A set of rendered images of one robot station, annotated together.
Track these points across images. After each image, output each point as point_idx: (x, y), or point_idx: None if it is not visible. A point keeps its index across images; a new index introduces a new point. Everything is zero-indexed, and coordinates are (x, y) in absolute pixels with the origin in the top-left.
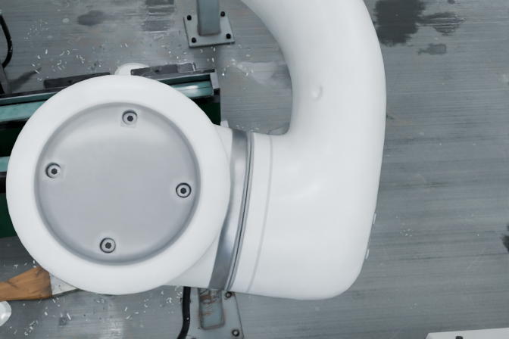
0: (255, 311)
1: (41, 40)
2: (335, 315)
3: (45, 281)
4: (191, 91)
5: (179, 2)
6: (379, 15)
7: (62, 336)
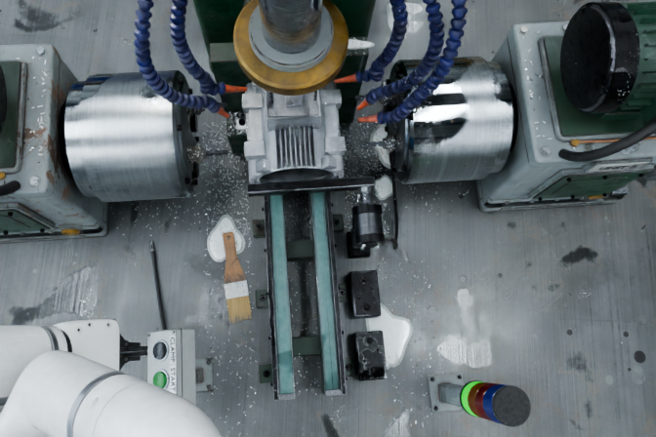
0: (197, 403)
1: (440, 261)
2: None
3: (232, 279)
4: (329, 375)
5: (482, 370)
6: None
7: (200, 291)
